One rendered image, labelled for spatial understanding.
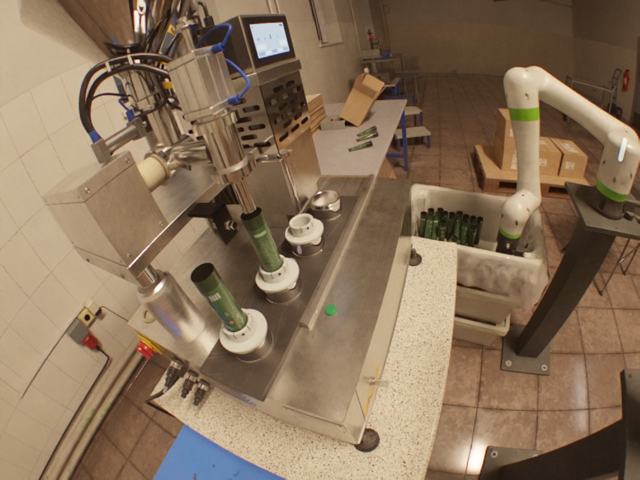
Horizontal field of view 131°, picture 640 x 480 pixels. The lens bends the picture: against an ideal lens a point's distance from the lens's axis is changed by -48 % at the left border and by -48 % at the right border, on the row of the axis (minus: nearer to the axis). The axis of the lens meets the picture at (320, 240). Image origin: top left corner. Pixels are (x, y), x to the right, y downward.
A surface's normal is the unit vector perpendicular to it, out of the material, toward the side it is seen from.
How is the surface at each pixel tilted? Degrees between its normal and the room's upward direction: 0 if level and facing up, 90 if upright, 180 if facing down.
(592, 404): 0
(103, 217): 90
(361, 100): 90
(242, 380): 0
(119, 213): 90
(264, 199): 90
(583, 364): 0
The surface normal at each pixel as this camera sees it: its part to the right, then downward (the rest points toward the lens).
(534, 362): -0.20, -0.76
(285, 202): -0.36, 0.65
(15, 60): 0.91, 0.09
